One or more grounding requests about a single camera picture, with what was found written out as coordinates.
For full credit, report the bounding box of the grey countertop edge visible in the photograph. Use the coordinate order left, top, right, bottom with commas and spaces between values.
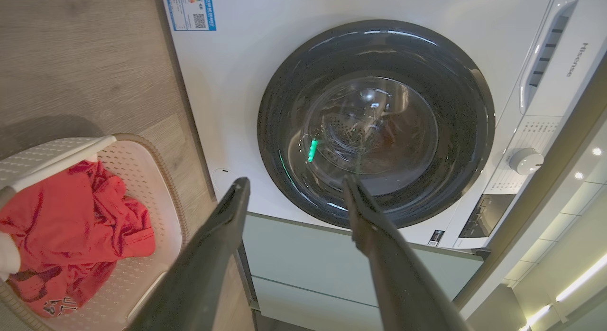
453, 56, 607, 320

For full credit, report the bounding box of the white washer control knob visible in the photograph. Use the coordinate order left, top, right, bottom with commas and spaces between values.
509, 147, 544, 175

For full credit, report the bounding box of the round dark glass washer door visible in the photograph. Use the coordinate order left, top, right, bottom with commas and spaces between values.
257, 19, 496, 229

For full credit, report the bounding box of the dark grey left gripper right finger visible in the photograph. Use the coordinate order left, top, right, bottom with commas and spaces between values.
342, 175, 470, 331

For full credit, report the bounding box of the red garment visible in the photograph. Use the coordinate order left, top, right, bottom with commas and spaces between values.
0, 160, 156, 317

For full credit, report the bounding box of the white front-load washing machine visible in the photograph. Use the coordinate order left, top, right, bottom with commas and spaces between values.
162, 0, 607, 250

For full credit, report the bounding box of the round white filter cover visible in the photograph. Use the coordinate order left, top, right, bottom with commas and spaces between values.
211, 168, 238, 192

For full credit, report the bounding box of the white perforated plastic laundry basket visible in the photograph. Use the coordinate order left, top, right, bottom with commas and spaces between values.
0, 133, 188, 331

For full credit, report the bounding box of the dark washer display panel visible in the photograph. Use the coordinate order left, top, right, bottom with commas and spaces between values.
459, 193, 515, 238

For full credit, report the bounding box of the pale green cabinet door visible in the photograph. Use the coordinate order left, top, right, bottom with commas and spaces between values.
242, 212, 484, 308
250, 276, 384, 331

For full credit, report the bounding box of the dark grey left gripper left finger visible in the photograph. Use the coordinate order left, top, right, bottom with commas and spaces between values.
124, 177, 250, 331

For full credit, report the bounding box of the white garment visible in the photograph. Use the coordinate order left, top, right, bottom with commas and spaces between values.
0, 231, 22, 280

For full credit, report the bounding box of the blue energy label sticker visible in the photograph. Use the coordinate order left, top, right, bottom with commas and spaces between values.
166, 0, 217, 32

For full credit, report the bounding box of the white detergent drawer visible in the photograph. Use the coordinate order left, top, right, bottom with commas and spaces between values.
519, 0, 607, 117

